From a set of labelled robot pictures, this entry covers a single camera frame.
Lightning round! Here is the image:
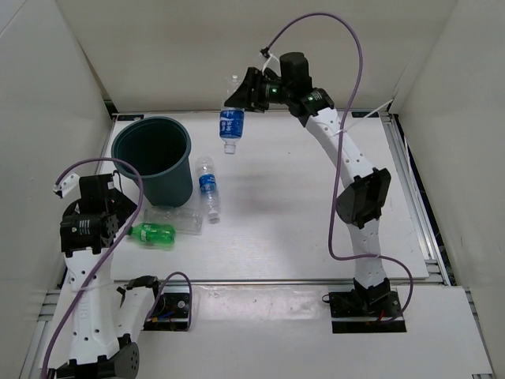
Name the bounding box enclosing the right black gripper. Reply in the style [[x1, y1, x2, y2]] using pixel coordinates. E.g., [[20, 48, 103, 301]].
[[224, 68, 292, 114]]

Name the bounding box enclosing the short blue-label water bottle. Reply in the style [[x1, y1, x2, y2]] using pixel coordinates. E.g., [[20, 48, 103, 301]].
[[218, 74, 246, 156]]

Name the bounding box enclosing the green plastic soda bottle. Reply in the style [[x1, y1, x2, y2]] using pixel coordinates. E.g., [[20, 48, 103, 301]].
[[127, 223, 175, 246]]

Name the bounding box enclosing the tall blue-label water bottle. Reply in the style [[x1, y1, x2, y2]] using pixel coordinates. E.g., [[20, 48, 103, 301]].
[[196, 156, 220, 223]]

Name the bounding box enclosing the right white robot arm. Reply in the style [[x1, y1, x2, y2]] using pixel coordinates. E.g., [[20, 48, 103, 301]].
[[224, 52, 391, 316]]

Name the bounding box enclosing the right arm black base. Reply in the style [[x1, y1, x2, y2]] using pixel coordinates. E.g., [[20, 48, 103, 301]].
[[321, 290, 407, 334]]

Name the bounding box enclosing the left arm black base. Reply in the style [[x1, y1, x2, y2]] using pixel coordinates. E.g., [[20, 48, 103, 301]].
[[144, 285, 192, 332]]

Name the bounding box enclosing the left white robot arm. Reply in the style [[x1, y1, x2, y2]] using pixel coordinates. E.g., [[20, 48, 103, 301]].
[[56, 174, 166, 378]]

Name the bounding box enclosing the dark teal plastic bin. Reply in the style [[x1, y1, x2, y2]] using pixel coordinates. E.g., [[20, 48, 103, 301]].
[[110, 117, 193, 208]]

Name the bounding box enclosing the clear crushed plastic bottle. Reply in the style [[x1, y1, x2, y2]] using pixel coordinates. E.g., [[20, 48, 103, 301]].
[[143, 207, 203, 235]]

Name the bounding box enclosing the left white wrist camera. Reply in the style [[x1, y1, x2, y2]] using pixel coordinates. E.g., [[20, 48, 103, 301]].
[[53, 172, 80, 198]]

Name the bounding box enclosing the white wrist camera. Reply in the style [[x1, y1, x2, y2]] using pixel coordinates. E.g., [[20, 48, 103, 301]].
[[260, 47, 280, 76], [53, 172, 80, 198]]

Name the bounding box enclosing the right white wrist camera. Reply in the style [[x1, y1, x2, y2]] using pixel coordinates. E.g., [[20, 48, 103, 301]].
[[260, 47, 280, 76]]

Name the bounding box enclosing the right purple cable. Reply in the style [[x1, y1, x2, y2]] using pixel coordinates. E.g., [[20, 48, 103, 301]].
[[260, 13, 414, 323]]

